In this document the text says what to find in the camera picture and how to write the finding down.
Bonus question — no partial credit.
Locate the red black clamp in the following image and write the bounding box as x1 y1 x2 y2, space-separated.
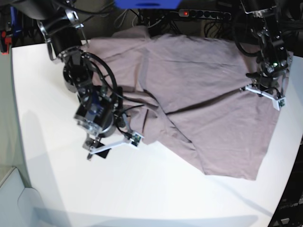
0 30 12 55

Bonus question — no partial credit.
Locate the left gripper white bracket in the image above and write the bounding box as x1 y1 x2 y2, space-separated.
239 78 286 110

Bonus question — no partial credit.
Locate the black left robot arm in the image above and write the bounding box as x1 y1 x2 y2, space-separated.
232 0 292 111

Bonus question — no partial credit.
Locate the mauve pink t-shirt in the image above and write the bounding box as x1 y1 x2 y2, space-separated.
89 26 280 180

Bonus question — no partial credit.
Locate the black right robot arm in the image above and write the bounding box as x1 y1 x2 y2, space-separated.
7 0 143 159

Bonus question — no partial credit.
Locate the white power strip red switch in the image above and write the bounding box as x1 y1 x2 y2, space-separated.
178 9 232 21

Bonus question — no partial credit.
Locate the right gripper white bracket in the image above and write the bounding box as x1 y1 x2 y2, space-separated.
82 130 144 160

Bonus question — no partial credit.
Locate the blue box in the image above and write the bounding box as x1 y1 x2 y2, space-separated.
115 0 181 9

